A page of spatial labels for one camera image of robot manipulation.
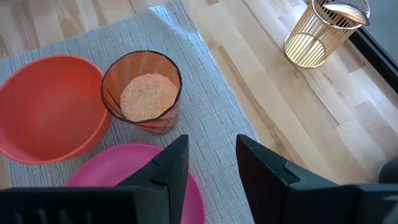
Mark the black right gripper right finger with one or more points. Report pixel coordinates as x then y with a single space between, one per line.
273 193

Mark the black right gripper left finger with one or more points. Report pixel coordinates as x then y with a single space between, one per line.
164 186

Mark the pink plate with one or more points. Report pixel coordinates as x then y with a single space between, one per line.
109 168

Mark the orange glass tumbler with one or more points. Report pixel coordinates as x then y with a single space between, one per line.
146 96

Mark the orange bowl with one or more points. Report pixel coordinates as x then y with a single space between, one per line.
49 109

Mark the gold spoon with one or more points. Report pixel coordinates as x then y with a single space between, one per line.
348 12

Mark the grey woven placemat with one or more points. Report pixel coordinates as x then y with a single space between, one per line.
202 93

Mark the black toaster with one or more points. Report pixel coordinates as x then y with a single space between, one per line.
390 172

